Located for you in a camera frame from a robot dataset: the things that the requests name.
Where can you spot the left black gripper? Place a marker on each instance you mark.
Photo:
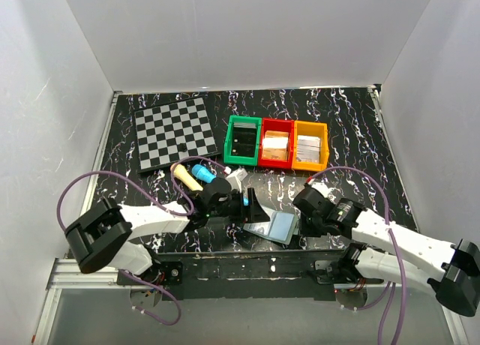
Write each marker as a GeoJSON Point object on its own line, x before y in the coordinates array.
{"type": "Point", "coordinates": [255, 214]}

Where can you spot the blue plastic marker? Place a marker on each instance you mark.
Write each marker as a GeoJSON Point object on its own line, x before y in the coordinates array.
{"type": "Point", "coordinates": [204, 173]}

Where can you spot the black chess pawn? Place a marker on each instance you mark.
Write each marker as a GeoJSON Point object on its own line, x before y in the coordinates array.
{"type": "Point", "coordinates": [182, 148]}

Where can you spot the brown cards in red bin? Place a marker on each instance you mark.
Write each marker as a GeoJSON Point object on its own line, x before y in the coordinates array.
{"type": "Point", "coordinates": [275, 145]}

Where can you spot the orange plastic bin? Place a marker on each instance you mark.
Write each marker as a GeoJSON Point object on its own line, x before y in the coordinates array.
{"type": "Point", "coordinates": [310, 128]}

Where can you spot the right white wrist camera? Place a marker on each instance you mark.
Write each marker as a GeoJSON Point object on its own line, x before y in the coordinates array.
{"type": "Point", "coordinates": [324, 189]}

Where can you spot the silver grey credit card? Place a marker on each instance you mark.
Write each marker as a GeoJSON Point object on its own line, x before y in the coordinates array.
{"type": "Point", "coordinates": [259, 229]}

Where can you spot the white cards in orange bin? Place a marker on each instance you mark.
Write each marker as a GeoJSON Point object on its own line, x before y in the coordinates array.
{"type": "Point", "coordinates": [308, 149]}

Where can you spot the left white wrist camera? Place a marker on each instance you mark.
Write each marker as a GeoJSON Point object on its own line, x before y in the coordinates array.
{"type": "Point", "coordinates": [236, 177]}

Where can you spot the cream wooden handle tool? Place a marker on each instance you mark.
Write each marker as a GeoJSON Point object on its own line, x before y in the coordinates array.
{"type": "Point", "coordinates": [180, 172]}

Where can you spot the light blue credit cards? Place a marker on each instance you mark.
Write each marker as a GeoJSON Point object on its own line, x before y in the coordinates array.
{"type": "Point", "coordinates": [282, 226]}

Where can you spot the black cards in green bin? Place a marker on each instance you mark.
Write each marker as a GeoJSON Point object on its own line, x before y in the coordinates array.
{"type": "Point", "coordinates": [244, 139]}

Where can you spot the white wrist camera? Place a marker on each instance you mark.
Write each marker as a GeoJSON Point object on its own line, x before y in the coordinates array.
{"type": "Point", "coordinates": [324, 189]}
{"type": "Point", "coordinates": [236, 177]}

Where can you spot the grey-green card holder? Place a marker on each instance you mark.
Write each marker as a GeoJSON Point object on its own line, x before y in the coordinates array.
{"type": "Point", "coordinates": [269, 212]}

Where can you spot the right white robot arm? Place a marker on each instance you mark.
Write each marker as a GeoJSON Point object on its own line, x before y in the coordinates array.
{"type": "Point", "coordinates": [392, 253]}

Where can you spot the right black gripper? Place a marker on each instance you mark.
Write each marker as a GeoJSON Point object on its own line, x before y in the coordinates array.
{"type": "Point", "coordinates": [307, 232]}

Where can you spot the black front base bar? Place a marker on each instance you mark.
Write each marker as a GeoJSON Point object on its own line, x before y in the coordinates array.
{"type": "Point", "coordinates": [251, 274]}

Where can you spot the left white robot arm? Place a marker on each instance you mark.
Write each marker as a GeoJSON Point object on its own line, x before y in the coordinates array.
{"type": "Point", "coordinates": [103, 236]}

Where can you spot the black grey chessboard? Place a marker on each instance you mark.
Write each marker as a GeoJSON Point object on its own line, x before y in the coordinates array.
{"type": "Point", "coordinates": [160, 129]}

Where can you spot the red plastic bin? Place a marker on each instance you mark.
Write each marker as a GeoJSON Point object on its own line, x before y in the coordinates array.
{"type": "Point", "coordinates": [277, 125]}

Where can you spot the green plastic bin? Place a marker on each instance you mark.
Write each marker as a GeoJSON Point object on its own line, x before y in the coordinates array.
{"type": "Point", "coordinates": [228, 158]}

